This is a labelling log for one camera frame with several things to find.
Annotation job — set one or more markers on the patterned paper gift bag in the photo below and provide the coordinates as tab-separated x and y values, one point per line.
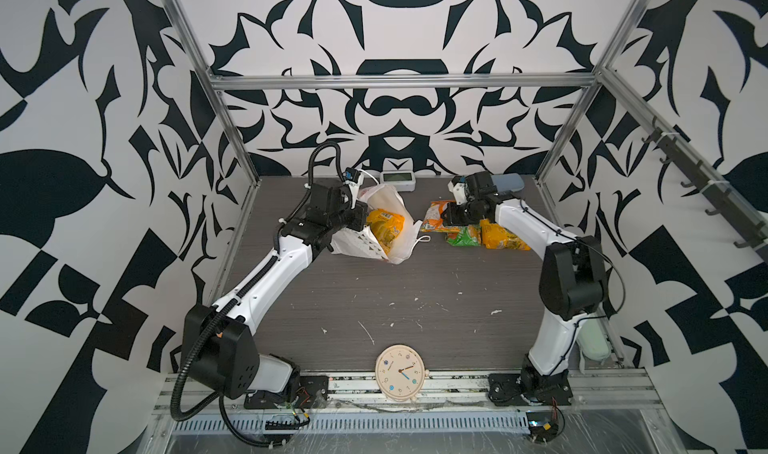
364	245

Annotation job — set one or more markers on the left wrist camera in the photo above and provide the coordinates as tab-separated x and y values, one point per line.
353	180

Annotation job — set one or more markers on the black wall hook rack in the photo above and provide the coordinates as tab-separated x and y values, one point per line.
701	178

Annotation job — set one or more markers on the white digital clock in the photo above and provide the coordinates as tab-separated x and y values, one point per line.
402	181

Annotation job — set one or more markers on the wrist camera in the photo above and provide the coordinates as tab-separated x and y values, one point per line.
353	180
457	187

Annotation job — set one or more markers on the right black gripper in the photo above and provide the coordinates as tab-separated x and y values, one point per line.
450	215

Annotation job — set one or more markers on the green corn chips packet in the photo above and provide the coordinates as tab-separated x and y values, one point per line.
468	236

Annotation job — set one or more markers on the yellow snack packet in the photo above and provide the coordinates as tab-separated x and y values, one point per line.
496	237
386	227

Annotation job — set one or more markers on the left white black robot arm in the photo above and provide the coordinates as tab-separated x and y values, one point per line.
219	357

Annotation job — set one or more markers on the round beige wall clock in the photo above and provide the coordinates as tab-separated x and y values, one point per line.
400	373

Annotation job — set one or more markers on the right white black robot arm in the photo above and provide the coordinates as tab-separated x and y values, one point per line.
572	285

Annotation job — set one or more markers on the blue-grey glasses case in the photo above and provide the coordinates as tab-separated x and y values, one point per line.
510	182

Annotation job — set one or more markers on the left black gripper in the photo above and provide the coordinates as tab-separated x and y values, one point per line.
356	222

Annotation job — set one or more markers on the orange snack packet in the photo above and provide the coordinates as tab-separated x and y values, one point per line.
433	222

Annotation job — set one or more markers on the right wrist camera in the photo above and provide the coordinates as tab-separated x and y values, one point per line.
457	187

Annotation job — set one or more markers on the pale green glasses case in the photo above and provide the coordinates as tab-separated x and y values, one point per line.
593	343

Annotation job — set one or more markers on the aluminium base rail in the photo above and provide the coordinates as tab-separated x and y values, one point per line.
414	411

